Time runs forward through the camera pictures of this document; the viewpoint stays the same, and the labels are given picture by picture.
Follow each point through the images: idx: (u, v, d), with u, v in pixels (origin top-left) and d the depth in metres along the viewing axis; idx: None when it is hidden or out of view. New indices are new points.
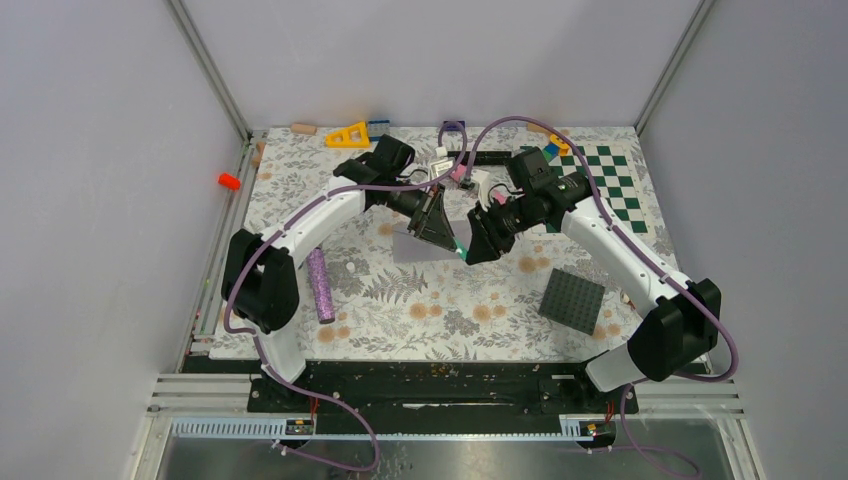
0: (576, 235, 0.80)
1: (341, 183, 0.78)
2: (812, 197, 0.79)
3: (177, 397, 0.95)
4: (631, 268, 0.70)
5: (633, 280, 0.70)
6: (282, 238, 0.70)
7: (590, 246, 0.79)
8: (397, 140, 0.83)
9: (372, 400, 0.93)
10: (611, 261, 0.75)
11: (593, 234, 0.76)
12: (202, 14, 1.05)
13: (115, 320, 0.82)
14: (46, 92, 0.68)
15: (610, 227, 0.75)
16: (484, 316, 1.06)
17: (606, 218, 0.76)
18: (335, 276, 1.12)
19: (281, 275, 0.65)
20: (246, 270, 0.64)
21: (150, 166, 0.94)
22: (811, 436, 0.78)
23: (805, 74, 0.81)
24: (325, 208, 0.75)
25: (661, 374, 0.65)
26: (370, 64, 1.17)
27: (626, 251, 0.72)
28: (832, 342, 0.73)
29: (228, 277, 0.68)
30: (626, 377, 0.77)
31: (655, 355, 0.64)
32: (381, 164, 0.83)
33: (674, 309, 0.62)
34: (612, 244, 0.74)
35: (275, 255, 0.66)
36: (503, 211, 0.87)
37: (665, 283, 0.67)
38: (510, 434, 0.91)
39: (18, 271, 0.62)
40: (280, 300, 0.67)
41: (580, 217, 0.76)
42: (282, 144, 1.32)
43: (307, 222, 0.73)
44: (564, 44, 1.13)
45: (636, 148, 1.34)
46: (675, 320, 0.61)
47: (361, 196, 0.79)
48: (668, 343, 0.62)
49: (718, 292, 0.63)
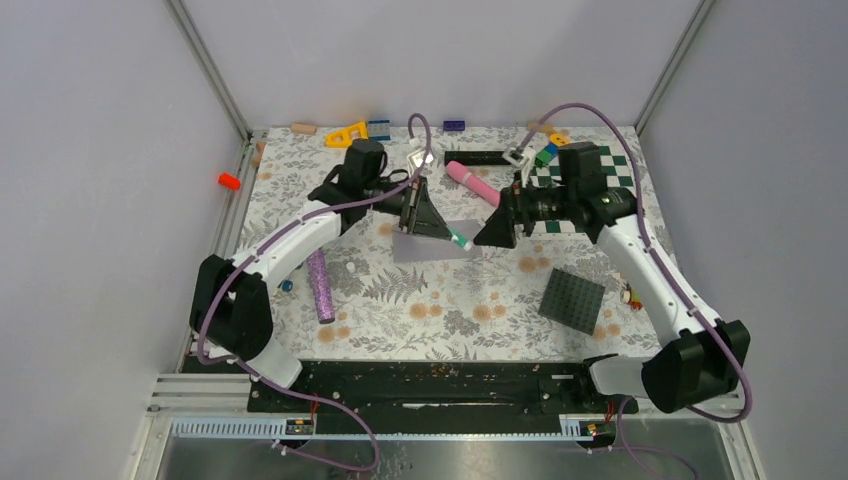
0: (611, 252, 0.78)
1: (317, 207, 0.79)
2: (811, 197, 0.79)
3: (176, 397, 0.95)
4: (660, 295, 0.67)
5: (661, 307, 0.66)
6: (254, 263, 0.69)
7: (624, 268, 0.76)
8: (363, 152, 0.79)
9: (372, 400, 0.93)
10: (638, 282, 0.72)
11: (628, 254, 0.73)
12: (201, 14, 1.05)
13: (115, 319, 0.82)
14: (45, 90, 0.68)
15: (647, 250, 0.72)
16: (484, 316, 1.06)
17: (644, 239, 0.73)
18: (335, 276, 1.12)
19: (253, 303, 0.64)
20: (216, 300, 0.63)
21: (150, 165, 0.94)
22: (811, 436, 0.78)
23: (804, 74, 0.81)
24: (301, 232, 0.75)
25: (669, 406, 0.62)
26: (370, 63, 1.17)
27: (659, 276, 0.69)
28: (832, 341, 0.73)
29: (198, 304, 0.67)
30: (630, 389, 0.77)
31: (667, 385, 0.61)
32: (352, 179, 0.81)
33: (698, 345, 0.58)
34: (645, 266, 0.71)
35: (248, 280, 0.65)
36: (541, 196, 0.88)
37: (692, 316, 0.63)
38: (510, 434, 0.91)
39: (19, 271, 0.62)
40: (251, 326, 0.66)
41: (619, 234, 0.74)
42: (282, 144, 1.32)
43: (280, 246, 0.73)
44: (563, 44, 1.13)
45: (636, 148, 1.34)
46: (695, 355, 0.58)
47: (337, 220, 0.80)
48: (684, 377, 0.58)
49: (746, 336, 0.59)
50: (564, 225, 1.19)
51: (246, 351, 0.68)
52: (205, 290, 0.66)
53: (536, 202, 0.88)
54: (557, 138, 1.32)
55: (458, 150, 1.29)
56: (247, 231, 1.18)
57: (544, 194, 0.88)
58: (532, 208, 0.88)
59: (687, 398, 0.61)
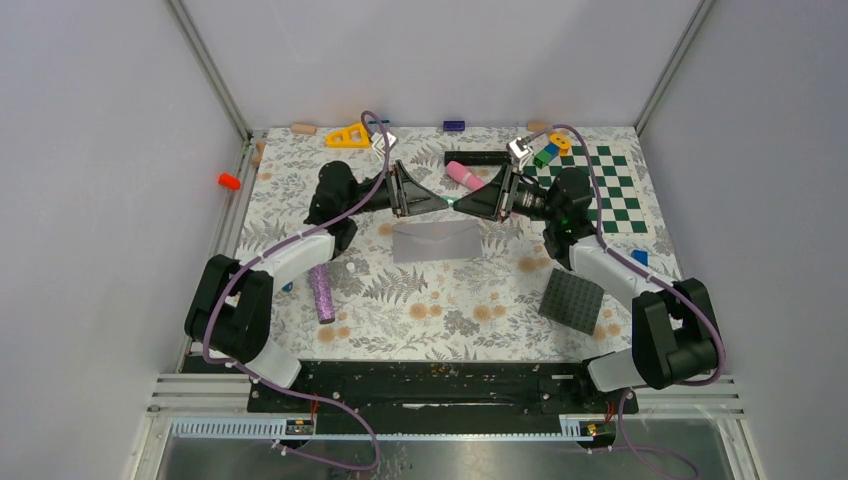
0: (584, 268, 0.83)
1: (310, 227, 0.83)
2: (811, 198, 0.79)
3: (177, 397, 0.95)
4: (619, 275, 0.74)
5: (623, 284, 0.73)
6: (261, 263, 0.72)
7: (592, 274, 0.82)
8: (330, 192, 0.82)
9: (372, 401, 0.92)
10: (608, 279, 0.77)
11: (592, 260, 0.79)
12: (202, 14, 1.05)
13: (115, 320, 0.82)
14: (44, 89, 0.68)
15: (605, 251, 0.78)
16: (484, 316, 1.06)
17: (602, 243, 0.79)
18: (335, 276, 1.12)
19: (261, 297, 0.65)
20: (222, 298, 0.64)
21: (150, 165, 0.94)
22: (810, 435, 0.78)
23: (805, 74, 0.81)
24: (301, 246, 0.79)
25: (665, 383, 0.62)
26: (370, 64, 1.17)
27: (613, 262, 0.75)
28: (832, 341, 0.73)
29: (198, 304, 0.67)
30: (626, 379, 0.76)
31: (652, 355, 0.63)
32: (333, 207, 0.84)
33: (659, 301, 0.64)
34: (606, 262, 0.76)
35: (254, 276, 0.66)
36: (530, 188, 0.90)
37: (651, 282, 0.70)
38: (512, 434, 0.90)
39: (19, 272, 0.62)
40: (261, 320, 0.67)
41: (581, 247, 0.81)
42: (282, 144, 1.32)
43: (285, 253, 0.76)
44: (563, 44, 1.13)
45: (636, 148, 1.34)
46: (660, 310, 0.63)
47: (330, 240, 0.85)
48: (658, 335, 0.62)
49: (705, 291, 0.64)
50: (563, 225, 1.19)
51: (245, 355, 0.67)
52: (210, 288, 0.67)
53: (523, 193, 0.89)
54: (556, 138, 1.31)
55: (458, 150, 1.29)
56: (247, 231, 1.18)
57: (532, 187, 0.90)
58: (517, 195, 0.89)
59: (680, 370, 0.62)
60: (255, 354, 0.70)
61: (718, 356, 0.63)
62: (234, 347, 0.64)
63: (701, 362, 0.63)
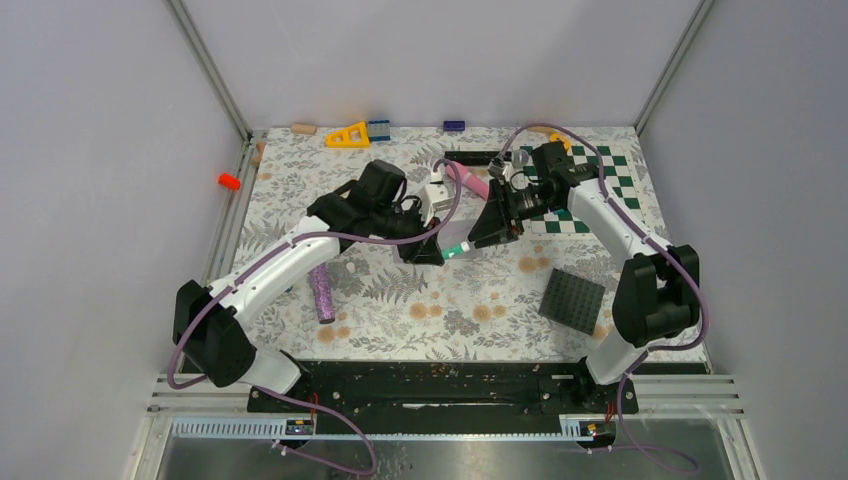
0: (581, 213, 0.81)
1: (312, 228, 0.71)
2: (810, 197, 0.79)
3: (176, 397, 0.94)
4: (616, 232, 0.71)
5: (618, 241, 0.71)
6: (232, 294, 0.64)
7: (588, 220, 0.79)
8: (384, 171, 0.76)
9: (372, 400, 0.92)
10: (603, 230, 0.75)
11: (589, 207, 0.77)
12: (201, 13, 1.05)
13: (114, 320, 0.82)
14: (45, 88, 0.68)
15: (607, 200, 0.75)
16: (484, 316, 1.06)
17: (604, 192, 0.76)
18: (335, 276, 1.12)
19: (227, 337, 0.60)
20: (191, 328, 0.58)
21: (149, 165, 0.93)
22: (812, 436, 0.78)
23: (805, 73, 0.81)
24: (289, 257, 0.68)
25: (639, 338, 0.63)
26: (370, 63, 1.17)
27: (615, 217, 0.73)
28: (832, 341, 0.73)
29: (178, 329, 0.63)
30: (618, 362, 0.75)
31: (631, 315, 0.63)
32: (365, 197, 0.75)
33: (648, 264, 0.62)
34: (605, 215, 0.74)
35: (222, 313, 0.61)
36: (525, 191, 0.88)
37: (646, 244, 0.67)
38: (510, 434, 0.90)
39: (20, 270, 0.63)
40: (229, 357, 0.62)
41: (580, 190, 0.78)
42: (282, 144, 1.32)
43: (265, 274, 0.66)
44: (562, 45, 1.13)
45: (636, 149, 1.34)
46: (649, 274, 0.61)
47: (332, 242, 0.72)
48: (641, 297, 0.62)
49: (696, 258, 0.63)
50: (564, 225, 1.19)
51: (222, 379, 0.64)
52: (182, 316, 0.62)
53: (521, 199, 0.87)
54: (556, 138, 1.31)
55: (458, 150, 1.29)
56: (247, 231, 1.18)
57: (527, 190, 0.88)
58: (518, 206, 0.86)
59: (653, 328, 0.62)
60: (236, 376, 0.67)
61: (692, 318, 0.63)
62: (212, 371, 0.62)
63: (675, 323, 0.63)
